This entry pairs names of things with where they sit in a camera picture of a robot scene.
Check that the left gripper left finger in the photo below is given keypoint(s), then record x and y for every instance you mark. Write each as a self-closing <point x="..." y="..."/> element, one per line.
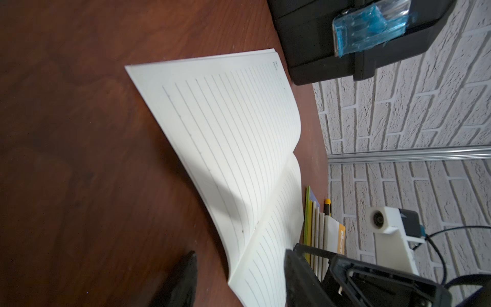
<point x="179" y="289"/>

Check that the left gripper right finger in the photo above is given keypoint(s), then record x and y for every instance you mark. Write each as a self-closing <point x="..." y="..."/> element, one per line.
<point x="303" y="288"/>

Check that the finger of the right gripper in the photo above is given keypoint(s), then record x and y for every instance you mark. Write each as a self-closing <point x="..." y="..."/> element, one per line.
<point x="350" y="282"/>

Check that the large white lined notebook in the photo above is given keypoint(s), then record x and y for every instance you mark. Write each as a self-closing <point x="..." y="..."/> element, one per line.
<point x="234" y="124"/>

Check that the yellow black utility knife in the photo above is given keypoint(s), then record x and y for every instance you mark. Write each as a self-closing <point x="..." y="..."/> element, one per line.
<point x="327" y="208"/>

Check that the black plastic toolbox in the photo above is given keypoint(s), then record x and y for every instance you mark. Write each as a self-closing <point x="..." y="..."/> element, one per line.
<point x="324" y="40"/>

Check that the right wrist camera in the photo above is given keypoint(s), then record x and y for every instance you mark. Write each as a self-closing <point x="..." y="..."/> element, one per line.
<point x="395" y="230"/>

